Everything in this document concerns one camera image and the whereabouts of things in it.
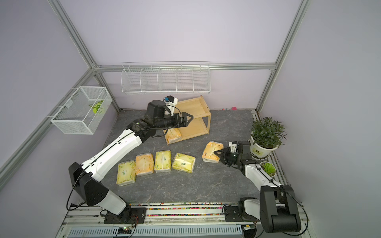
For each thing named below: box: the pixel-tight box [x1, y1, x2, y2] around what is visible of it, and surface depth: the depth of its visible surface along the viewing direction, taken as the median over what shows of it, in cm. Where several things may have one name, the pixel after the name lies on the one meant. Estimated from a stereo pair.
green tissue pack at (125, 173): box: [116, 160, 136, 187], surface depth 85 cm
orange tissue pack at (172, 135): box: [164, 127, 183, 146], surface depth 99 cm
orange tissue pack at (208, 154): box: [201, 140, 225, 164], surface depth 88 cm
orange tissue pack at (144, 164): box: [134, 153, 155, 176], surface depth 88 cm
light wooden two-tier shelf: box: [163, 94, 212, 146], surface depth 99 cm
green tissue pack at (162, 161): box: [154, 150, 172, 174], surface depth 90 cm
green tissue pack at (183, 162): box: [171, 152, 196, 174], surface depth 91 cm
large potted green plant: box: [250, 116, 288, 160], surface depth 84 cm
